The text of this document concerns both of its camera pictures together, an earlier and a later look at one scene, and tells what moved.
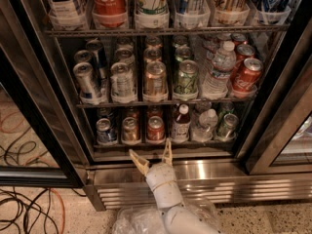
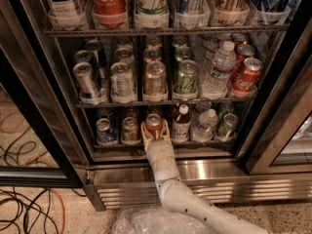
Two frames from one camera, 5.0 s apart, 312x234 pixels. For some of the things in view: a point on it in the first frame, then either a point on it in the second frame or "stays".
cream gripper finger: (140, 163) to (146, 135)
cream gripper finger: (168, 155) to (165, 127)
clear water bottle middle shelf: (215, 84) stays
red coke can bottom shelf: (155, 129) stays
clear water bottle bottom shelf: (208, 122) stays
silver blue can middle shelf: (89, 88) stays
